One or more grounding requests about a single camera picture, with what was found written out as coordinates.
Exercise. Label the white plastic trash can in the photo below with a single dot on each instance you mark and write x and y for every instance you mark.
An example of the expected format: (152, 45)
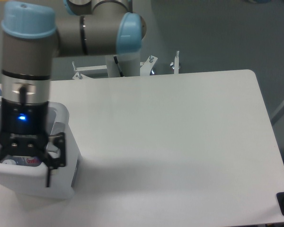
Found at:
(31, 180)

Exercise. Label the clear plastic water bottle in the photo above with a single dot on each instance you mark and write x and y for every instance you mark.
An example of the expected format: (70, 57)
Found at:
(21, 161)

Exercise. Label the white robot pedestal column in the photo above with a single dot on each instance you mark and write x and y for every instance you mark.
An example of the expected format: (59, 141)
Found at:
(129, 64)

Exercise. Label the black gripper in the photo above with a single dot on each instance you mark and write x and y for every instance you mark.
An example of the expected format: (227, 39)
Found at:
(23, 133)

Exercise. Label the white metal base frame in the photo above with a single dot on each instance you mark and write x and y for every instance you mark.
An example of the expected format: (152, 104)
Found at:
(80, 73)

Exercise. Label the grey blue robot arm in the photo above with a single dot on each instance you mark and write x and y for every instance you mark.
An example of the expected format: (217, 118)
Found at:
(32, 37)

